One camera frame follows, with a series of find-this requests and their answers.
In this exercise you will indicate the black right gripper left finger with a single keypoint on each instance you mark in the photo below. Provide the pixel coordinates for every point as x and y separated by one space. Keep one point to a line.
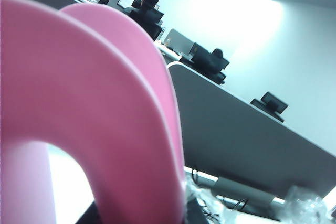
89 216

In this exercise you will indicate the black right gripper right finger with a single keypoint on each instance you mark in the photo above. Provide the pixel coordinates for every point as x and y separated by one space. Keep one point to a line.
195 212

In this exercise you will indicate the pink plastic watering can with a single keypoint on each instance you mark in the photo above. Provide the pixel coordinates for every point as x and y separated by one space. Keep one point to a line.
92 90

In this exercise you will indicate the clear crumpled plastic wrap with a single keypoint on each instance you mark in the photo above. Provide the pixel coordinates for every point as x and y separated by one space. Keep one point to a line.
304 208

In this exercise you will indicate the person in black chair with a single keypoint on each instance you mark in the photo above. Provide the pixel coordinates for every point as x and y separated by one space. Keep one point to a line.
149 22

